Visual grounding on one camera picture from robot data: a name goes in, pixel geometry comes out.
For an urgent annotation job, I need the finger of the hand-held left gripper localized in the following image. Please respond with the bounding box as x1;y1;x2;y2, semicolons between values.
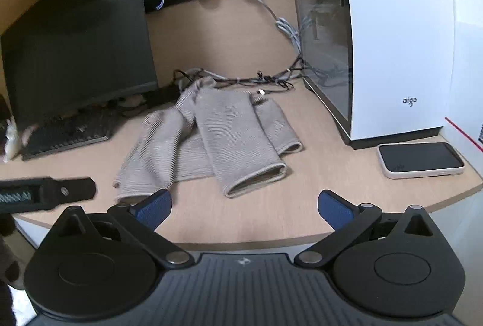
40;177;96;206

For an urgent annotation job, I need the pink plush toy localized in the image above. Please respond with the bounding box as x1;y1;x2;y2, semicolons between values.
121;94;148;108

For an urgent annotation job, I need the white power cable with plug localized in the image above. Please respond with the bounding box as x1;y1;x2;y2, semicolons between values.
235;0;304;62

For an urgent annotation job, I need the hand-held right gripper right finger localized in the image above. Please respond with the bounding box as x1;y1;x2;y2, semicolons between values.
294;189;434;268

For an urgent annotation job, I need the beige striped knit garment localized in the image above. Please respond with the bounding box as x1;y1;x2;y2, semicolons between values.
112;79;304;204

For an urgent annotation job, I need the white device with dark screen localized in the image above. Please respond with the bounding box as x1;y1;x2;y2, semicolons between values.
377;142;465;180

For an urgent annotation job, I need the black keyboard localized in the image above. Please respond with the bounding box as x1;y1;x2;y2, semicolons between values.
21;109;121;161

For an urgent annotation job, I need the white plush toy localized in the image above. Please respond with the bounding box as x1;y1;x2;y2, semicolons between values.
2;117;38;162

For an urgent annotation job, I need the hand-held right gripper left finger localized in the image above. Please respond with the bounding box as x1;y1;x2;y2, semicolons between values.
49;189;192;270

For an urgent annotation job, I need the person's dark patterned clothing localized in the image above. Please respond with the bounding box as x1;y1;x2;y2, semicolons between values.
0;215;25;326

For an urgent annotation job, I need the black computer monitor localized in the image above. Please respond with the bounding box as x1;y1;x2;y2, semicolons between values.
0;0;159;130

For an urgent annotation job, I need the black cable bundle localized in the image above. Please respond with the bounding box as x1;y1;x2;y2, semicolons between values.
173;58;353;93

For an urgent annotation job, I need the white box with red stripe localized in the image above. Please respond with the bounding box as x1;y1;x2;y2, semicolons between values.
443;18;483;179

